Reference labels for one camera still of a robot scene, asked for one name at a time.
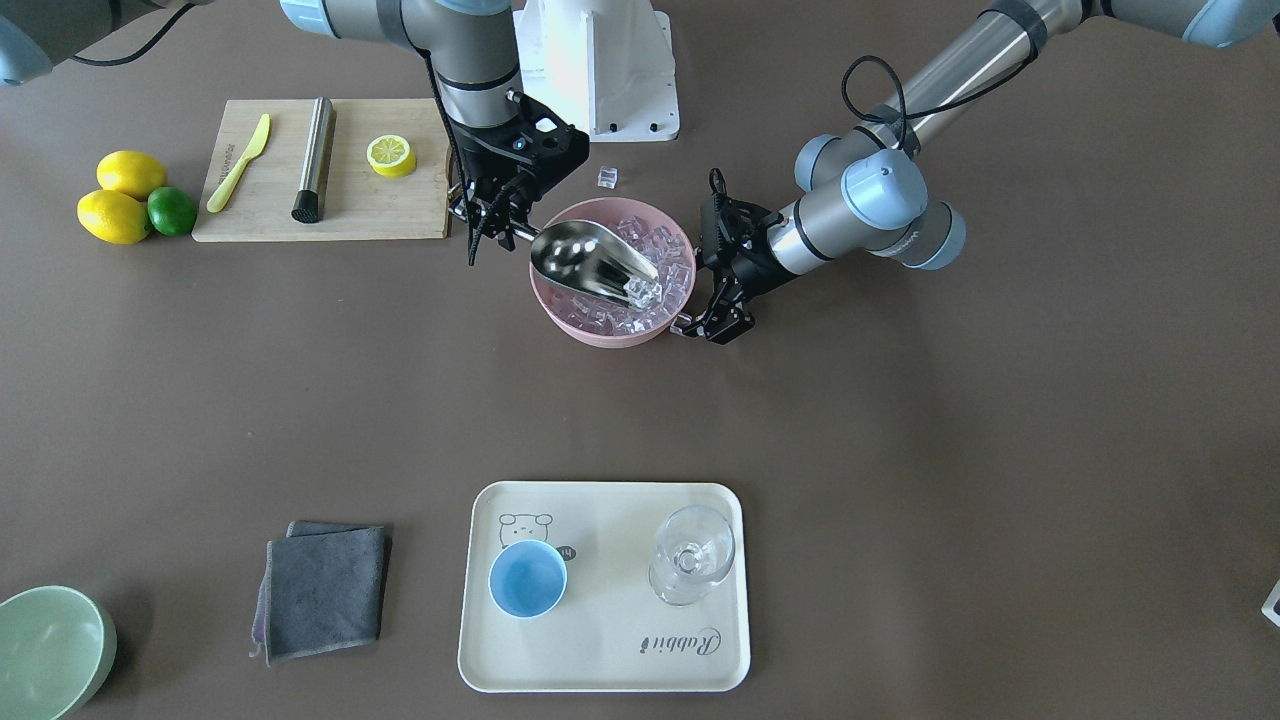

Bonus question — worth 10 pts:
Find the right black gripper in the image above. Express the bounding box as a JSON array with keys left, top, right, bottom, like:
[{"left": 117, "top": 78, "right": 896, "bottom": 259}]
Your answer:
[{"left": 448, "top": 92, "right": 590, "bottom": 266}]

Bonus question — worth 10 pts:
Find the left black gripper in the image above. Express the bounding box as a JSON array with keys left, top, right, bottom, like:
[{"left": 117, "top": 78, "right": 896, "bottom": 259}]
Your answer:
[{"left": 672, "top": 170, "right": 794, "bottom": 345}]

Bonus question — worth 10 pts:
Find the metal ice scoop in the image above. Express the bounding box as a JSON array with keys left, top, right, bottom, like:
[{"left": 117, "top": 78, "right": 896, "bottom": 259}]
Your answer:
[{"left": 506, "top": 220, "right": 660, "bottom": 310}]

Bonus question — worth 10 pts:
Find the pink bowl of ice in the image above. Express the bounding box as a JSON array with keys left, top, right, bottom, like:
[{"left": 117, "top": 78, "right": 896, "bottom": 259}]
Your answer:
[{"left": 529, "top": 197, "right": 696, "bottom": 348}]

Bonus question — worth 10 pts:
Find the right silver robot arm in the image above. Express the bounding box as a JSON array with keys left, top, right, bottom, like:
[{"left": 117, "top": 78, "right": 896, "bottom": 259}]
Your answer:
[{"left": 1, "top": 1, "right": 589, "bottom": 254}]

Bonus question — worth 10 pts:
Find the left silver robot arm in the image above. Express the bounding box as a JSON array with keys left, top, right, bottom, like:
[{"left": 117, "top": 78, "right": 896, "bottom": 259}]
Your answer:
[{"left": 671, "top": 1, "right": 1277, "bottom": 345}]

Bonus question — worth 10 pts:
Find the loose ice cube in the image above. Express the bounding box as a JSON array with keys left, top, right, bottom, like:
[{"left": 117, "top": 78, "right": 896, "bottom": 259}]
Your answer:
[{"left": 596, "top": 167, "right": 620, "bottom": 190}]

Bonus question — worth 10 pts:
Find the light blue cup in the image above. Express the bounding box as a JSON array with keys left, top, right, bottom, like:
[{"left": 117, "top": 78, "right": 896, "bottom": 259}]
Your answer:
[{"left": 488, "top": 539, "right": 568, "bottom": 619}]

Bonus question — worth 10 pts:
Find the half lemon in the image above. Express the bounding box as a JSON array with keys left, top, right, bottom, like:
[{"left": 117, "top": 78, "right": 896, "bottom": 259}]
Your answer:
[{"left": 365, "top": 135, "right": 417, "bottom": 178}]

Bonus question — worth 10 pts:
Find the steel muddler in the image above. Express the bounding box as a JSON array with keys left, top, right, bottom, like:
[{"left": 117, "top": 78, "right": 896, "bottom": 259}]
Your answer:
[{"left": 291, "top": 97, "right": 337, "bottom": 224}]

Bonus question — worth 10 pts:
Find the bamboo cutting board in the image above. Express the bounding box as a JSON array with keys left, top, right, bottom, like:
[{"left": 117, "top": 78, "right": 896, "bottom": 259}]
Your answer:
[{"left": 193, "top": 97, "right": 452, "bottom": 243}]

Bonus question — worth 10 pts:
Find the clear wine glass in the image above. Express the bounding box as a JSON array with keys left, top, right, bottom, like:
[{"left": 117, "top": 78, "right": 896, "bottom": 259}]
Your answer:
[{"left": 649, "top": 505, "right": 739, "bottom": 606}]

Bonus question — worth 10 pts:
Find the yellow plastic knife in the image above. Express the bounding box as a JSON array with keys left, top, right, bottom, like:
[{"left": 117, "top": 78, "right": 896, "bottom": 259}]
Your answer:
[{"left": 205, "top": 113, "right": 273, "bottom": 213}]

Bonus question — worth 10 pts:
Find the green lime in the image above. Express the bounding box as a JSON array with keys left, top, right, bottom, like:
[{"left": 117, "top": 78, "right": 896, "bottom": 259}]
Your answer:
[{"left": 146, "top": 186, "right": 198, "bottom": 237}]

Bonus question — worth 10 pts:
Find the cream serving tray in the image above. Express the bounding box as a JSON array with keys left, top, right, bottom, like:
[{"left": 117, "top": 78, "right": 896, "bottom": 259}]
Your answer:
[{"left": 457, "top": 480, "right": 751, "bottom": 693}]

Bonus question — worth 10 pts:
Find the yellow lemon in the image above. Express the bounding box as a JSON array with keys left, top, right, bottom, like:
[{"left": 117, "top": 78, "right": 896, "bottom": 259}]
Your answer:
[
  {"left": 76, "top": 190, "right": 154, "bottom": 245},
  {"left": 95, "top": 150, "right": 168, "bottom": 202}
]

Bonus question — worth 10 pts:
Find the grey folded cloth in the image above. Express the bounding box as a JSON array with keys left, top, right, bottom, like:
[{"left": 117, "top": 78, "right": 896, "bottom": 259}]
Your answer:
[{"left": 250, "top": 520, "right": 392, "bottom": 666}]

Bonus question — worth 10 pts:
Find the mint green bowl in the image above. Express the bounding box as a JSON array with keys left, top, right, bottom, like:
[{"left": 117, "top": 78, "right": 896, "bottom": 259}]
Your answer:
[{"left": 1, "top": 585, "right": 116, "bottom": 719}]

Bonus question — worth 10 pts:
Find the white dish rack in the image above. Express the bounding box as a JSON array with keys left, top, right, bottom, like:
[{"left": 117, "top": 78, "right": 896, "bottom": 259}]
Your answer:
[{"left": 1260, "top": 582, "right": 1280, "bottom": 628}]

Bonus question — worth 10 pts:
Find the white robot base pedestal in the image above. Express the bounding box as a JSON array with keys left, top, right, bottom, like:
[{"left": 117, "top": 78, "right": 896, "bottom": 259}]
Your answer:
[{"left": 513, "top": 1, "right": 681, "bottom": 143}]

